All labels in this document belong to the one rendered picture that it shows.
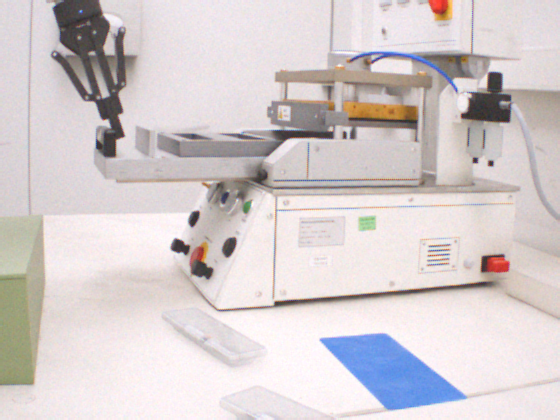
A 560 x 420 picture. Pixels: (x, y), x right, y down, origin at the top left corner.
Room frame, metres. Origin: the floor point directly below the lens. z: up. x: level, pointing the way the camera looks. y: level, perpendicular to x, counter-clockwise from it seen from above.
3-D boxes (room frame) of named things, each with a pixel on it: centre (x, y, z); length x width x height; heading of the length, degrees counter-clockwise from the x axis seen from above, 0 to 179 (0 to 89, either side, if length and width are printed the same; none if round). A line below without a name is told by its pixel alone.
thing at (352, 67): (1.21, -0.14, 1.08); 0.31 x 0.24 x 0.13; 21
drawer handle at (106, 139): (1.07, 0.29, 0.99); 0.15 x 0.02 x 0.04; 21
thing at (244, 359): (0.82, 0.09, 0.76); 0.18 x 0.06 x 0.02; 35
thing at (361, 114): (1.21, -0.10, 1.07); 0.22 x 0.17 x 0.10; 21
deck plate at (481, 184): (1.23, -0.13, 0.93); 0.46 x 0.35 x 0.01; 111
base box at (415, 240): (1.20, -0.10, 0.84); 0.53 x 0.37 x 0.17; 111
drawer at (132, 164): (1.11, 0.17, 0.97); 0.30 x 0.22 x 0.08; 111
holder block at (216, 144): (1.13, 0.12, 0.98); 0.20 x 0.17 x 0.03; 21
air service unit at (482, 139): (1.05, -0.30, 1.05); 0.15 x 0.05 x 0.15; 21
